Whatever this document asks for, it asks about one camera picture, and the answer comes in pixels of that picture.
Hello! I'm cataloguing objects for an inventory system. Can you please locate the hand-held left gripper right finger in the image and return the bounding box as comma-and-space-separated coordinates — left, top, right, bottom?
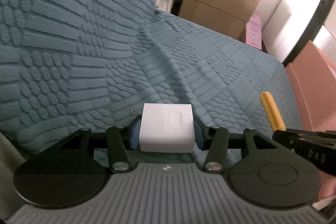
194, 115, 279, 172

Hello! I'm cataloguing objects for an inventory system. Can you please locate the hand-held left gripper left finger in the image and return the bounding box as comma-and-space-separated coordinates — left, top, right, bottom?
62, 120, 142, 172

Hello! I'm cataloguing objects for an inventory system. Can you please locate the white cube charger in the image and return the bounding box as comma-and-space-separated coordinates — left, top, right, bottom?
139, 103, 195, 154

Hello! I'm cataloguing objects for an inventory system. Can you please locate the black curved metal rail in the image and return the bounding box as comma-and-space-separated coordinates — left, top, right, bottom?
282, 0, 336, 65

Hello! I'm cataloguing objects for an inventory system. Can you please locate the pink paper sheet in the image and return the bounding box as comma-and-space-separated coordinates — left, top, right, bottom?
246, 15, 263, 51

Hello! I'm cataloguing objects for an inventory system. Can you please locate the blue quilted mat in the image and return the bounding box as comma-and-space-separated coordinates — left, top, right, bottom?
0, 0, 302, 161

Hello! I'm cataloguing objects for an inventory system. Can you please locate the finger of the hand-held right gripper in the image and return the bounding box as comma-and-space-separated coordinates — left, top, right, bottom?
272, 128, 315, 154

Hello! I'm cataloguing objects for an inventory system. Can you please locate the yellow handle screwdriver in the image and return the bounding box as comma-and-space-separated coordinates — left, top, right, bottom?
260, 91, 286, 132

